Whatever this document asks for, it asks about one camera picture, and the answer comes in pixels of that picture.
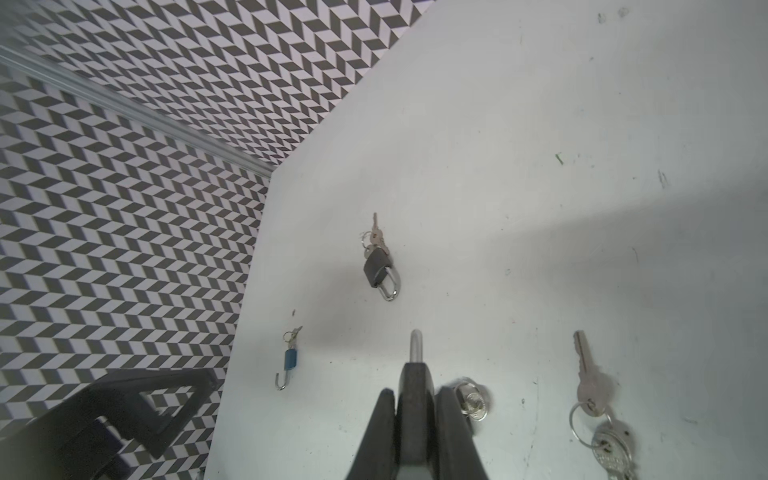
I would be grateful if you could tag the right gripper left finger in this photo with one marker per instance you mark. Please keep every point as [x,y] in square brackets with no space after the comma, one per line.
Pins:
[376,455]

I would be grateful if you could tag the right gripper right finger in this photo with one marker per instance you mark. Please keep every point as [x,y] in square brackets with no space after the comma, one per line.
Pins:
[457,456]

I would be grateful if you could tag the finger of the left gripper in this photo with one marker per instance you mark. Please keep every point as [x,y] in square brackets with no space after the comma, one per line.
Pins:
[81,438]

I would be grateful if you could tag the silver key set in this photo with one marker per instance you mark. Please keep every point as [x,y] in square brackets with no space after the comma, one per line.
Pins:
[609,445]

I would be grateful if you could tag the blue padlock with keys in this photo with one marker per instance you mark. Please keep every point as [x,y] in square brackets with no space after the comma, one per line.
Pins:
[290,359]

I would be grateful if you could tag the black padlock top with keys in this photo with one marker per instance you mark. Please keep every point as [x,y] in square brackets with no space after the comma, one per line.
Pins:
[379,268]

